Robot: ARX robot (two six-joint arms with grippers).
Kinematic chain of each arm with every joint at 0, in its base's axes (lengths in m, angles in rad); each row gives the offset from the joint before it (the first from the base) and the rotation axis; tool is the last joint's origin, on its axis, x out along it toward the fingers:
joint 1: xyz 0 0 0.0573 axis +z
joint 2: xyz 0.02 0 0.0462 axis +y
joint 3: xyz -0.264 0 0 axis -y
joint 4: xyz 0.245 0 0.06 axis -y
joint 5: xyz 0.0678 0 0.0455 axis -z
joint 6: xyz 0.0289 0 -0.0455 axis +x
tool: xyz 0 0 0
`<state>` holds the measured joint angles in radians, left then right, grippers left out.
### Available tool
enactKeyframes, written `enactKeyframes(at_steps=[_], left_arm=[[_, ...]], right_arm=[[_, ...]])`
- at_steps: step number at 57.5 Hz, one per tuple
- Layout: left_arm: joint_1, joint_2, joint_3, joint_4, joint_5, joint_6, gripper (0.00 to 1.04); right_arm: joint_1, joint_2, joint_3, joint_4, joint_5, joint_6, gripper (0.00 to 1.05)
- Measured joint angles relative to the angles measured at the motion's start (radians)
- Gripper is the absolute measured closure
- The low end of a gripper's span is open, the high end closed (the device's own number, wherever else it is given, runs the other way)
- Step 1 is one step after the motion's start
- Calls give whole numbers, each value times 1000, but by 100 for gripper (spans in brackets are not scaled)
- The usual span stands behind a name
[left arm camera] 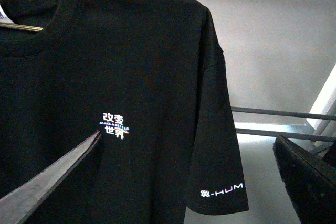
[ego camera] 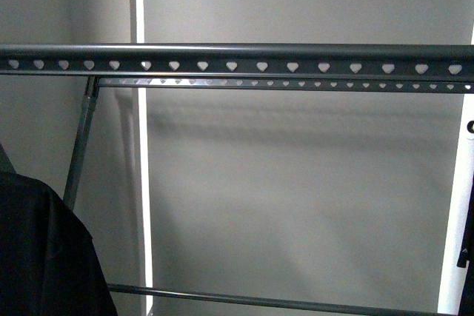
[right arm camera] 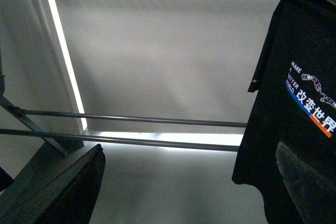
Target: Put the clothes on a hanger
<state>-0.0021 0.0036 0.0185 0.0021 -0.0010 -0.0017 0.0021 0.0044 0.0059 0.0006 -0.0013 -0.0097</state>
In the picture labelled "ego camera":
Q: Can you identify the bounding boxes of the black printed t-shirt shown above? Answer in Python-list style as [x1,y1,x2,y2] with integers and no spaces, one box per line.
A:
[1,152,117,315]

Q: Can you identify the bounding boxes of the dark grey clothes rack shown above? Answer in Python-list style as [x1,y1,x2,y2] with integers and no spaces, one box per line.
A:
[0,42,474,316]

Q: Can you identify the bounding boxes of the black t-shirt at right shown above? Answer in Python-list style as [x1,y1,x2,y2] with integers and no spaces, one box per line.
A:
[457,187,473,316]

